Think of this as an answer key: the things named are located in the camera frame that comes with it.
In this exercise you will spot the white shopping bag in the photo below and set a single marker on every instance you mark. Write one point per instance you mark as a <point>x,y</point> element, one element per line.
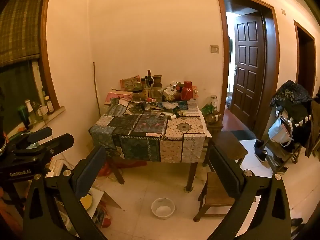
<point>278,132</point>

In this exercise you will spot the red plastic bag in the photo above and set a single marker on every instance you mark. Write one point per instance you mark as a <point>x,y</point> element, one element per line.
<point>104,170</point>

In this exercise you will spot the small wooden side table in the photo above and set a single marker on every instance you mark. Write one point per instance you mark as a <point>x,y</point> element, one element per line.
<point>215,128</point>

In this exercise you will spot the patchwork patterned tablecloth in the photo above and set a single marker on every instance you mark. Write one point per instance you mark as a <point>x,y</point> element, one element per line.
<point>147,135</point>

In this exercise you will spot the small brown bottle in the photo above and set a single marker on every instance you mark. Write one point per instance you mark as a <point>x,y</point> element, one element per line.
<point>173,116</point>

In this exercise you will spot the brown ceramic pot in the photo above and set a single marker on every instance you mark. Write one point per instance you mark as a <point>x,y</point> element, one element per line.
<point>157,80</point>

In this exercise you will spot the crumpled white plastic wrap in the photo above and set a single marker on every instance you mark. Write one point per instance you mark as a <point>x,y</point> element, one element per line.
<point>171,105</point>

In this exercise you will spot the brown wooden door frame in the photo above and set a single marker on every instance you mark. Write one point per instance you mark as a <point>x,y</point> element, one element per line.
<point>271,55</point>
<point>296,55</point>

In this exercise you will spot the beige wall switch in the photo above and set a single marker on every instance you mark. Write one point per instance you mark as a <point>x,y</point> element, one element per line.
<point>214,49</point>

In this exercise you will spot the white-capped bottle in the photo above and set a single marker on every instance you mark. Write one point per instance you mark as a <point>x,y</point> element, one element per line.
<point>30,111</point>

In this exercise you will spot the plaid window blind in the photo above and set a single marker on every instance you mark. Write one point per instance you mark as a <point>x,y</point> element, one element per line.
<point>20,25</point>

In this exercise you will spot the brown panelled door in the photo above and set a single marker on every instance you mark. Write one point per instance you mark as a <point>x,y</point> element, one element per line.
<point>247,75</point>

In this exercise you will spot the thin bamboo stick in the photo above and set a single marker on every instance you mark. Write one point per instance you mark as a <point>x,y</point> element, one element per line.
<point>96,90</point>

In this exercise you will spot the low wooden stool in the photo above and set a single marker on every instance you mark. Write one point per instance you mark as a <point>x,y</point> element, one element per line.
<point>215,192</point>

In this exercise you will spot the dark wine bottle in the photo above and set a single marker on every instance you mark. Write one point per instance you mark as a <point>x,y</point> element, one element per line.
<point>150,80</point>

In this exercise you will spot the white flat board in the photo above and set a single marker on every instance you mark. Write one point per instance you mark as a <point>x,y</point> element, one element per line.
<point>250,160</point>

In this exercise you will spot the green leafy plant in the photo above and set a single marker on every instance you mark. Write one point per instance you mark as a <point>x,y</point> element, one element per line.
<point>206,109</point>

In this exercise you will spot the white paper sheet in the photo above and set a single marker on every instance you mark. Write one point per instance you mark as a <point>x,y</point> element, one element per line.
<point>123,102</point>

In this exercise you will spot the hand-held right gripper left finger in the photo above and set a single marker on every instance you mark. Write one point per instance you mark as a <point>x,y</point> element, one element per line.
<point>88,172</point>

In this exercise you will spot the wooden window frame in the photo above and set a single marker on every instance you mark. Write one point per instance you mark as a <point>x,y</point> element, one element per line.
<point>47,55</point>

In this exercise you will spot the white power strip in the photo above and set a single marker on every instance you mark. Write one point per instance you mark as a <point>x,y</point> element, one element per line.
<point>56,168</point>

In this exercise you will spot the white plastic basin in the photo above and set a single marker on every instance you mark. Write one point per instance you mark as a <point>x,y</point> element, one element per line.
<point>163,208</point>

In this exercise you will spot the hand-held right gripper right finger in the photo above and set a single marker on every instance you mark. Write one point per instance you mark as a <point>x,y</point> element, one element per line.
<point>231,173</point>

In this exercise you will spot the floral printed box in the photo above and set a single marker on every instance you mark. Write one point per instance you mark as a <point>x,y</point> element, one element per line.
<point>130,83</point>

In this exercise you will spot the clear glass jar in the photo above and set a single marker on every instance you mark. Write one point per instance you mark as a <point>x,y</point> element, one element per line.
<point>213,101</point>

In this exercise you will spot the tall wooden stool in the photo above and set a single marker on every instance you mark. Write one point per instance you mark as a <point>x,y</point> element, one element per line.
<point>232,145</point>

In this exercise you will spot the gold-lidded squat jar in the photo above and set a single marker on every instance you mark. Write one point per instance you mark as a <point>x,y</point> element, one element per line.
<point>214,118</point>

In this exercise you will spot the round yellow plate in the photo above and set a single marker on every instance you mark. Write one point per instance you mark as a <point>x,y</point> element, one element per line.
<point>86,201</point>

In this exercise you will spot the brown paper bag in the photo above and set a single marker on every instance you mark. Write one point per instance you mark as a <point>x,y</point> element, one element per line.
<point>157,92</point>

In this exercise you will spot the dark doormat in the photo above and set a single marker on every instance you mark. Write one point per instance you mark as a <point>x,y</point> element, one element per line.
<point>240,134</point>

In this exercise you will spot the pink embroidered cloth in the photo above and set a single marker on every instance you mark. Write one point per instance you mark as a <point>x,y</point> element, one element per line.
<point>116,97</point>

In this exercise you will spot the black-lidded glass jar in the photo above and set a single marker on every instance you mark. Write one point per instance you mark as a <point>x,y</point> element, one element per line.
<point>137,95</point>

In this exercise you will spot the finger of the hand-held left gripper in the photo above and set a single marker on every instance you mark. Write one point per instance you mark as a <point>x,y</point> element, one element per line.
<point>41,132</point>
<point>57,142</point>

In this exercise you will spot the brown cardboard piece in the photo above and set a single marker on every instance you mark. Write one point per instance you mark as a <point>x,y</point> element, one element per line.
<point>107,200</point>

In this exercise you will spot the pink and white tube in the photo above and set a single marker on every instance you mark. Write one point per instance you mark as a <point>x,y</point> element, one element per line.
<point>151,100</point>

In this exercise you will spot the dark shoe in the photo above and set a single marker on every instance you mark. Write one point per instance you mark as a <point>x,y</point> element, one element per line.
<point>261,155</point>
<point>258,144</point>

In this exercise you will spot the brown labelled glass bottle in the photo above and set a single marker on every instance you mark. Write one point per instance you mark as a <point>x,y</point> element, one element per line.
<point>146,88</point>

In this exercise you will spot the green glass bottle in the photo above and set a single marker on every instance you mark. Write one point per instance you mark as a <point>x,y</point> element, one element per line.
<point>23,116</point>

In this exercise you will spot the wooden dining table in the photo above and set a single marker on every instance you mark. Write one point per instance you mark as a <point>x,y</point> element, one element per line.
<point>191,177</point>

